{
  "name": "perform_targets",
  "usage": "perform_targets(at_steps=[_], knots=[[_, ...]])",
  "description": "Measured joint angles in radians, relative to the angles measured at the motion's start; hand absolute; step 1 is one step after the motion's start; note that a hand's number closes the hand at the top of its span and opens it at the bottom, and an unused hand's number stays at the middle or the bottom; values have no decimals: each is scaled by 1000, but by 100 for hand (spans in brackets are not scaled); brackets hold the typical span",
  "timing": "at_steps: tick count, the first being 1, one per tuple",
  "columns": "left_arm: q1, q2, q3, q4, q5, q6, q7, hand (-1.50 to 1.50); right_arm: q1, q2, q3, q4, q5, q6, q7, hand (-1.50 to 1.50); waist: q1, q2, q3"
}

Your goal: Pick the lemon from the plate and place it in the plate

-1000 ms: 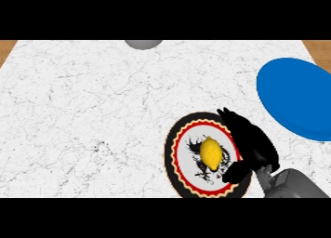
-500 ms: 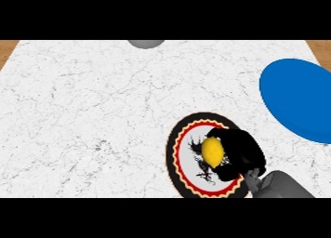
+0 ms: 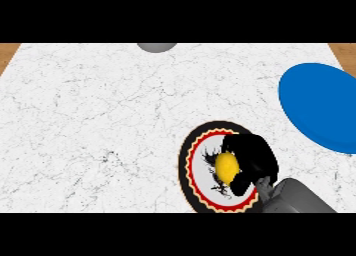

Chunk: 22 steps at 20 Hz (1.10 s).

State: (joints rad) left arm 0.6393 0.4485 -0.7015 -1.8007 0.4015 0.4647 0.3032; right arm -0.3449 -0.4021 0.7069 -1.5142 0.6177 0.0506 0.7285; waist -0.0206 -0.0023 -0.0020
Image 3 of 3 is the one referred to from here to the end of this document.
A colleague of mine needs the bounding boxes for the grey round object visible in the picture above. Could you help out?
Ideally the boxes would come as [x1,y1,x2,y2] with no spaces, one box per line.
[136,43,179,54]

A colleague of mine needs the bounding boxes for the blue plate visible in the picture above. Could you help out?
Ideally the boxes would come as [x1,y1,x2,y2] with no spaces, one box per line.
[278,62,356,155]

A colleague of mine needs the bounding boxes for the yellow lemon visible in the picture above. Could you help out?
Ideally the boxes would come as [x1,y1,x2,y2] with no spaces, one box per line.
[214,151,242,186]

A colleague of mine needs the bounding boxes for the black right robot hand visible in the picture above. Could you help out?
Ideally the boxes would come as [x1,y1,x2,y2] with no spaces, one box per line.
[220,133,281,197]

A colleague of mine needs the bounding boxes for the black red patterned plate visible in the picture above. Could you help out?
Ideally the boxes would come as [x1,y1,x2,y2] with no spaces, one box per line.
[177,120,268,214]

